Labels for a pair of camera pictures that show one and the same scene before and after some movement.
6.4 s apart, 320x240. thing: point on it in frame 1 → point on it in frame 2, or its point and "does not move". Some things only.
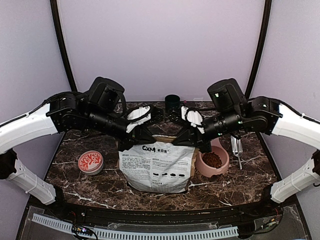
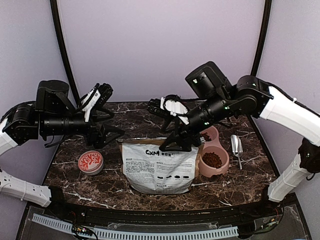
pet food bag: (160, 166) does not move
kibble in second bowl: (213, 159) does not move
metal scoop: (237, 148) does not move
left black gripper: (140, 133) → (98, 139)
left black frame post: (58, 25) does not move
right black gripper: (190, 135) → (179, 134)
